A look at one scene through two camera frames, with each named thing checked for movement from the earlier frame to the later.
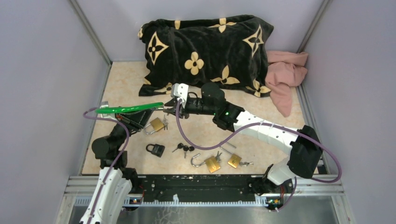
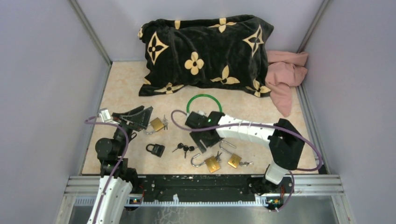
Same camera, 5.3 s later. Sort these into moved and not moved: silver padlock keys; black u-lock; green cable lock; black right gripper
Moved: black right gripper; green cable lock
Not moved: black u-lock; silver padlock keys
